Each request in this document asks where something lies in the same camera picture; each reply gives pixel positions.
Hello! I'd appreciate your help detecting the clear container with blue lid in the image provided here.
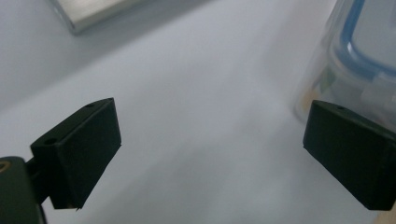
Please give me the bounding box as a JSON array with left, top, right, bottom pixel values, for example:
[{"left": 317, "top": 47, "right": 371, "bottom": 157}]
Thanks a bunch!
[{"left": 293, "top": 0, "right": 396, "bottom": 132}]

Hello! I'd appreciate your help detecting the silver metal tray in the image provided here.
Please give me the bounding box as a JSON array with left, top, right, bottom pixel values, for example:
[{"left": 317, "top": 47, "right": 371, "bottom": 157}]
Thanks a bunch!
[{"left": 49, "top": 0, "right": 150, "bottom": 35}]

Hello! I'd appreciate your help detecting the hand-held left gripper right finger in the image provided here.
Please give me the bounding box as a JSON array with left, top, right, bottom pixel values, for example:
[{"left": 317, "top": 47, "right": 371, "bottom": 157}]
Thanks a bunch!
[{"left": 303, "top": 99, "right": 396, "bottom": 211}]

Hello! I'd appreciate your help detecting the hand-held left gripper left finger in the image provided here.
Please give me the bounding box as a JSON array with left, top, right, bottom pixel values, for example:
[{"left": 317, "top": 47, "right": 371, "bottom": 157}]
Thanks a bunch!
[{"left": 30, "top": 97, "right": 122, "bottom": 210}]

